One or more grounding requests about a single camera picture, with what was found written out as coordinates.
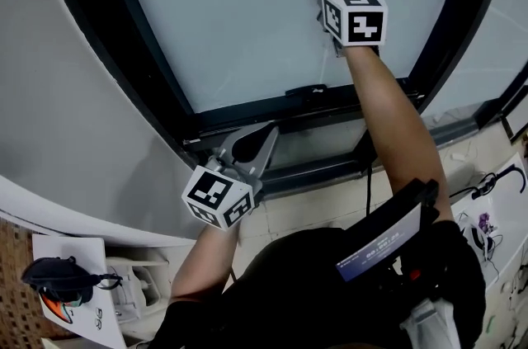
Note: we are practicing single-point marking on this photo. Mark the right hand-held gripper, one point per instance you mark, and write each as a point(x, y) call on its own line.
point(363, 25)

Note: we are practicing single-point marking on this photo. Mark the white plastic device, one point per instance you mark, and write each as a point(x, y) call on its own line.
point(136, 285)

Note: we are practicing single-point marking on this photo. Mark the white printed board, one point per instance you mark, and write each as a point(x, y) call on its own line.
point(82, 248)

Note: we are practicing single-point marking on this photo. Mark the person's right forearm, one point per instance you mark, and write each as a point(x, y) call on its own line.
point(396, 124)

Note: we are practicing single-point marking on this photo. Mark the person's white trousers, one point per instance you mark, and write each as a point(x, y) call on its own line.
point(429, 322)

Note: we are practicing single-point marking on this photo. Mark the white side table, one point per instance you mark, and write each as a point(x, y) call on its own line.
point(507, 256)

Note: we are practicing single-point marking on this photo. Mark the white and black headset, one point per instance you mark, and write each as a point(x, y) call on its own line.
point(478, 240)

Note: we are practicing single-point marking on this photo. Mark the person's black shirt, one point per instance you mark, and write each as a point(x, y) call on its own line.
point(297, 289)

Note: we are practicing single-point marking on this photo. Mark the black phone with lit screen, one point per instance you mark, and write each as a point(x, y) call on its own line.
point(383, 244)

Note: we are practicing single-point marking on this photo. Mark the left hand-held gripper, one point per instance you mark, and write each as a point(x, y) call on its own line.
point(218, 196)

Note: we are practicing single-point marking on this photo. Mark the person's left forearm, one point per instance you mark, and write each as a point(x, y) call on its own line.
point(202, 260)

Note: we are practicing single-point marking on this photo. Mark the side window glass pane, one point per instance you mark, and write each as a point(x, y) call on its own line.
point(486, 58)

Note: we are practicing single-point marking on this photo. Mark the black window frame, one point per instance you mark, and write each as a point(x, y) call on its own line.
point(136, 50)

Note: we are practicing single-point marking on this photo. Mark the purple small item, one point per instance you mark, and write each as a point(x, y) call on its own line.
point(486, 221)

